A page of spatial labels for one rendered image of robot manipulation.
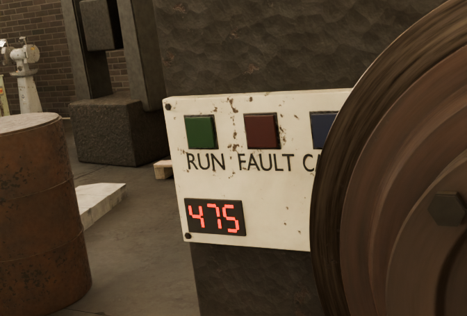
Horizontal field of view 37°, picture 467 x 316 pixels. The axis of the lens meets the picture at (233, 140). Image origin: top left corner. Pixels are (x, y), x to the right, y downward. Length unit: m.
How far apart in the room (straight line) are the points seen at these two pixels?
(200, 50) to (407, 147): 0.35
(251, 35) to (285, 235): 0.23
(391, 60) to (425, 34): 0.03
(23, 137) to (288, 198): 2.50
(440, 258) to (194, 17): 0.44
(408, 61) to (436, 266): 0.16
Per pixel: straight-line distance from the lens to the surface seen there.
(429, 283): 0.50
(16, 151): 3.20
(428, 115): 0.54
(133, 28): 5.86
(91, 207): 4.63
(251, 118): 0.76
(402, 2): 0.71
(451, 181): 0.47
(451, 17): 0.54
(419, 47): 0.55
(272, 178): 0.77
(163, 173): 5.39
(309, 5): 0.74
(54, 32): 9.24
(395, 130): 0.55
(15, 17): 9.69
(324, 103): 0.73
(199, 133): 0.80
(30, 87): 9.21
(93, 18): 6.20
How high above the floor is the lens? 1.35
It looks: 12 degrees down
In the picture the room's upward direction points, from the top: 8 degrees counter-clockwise
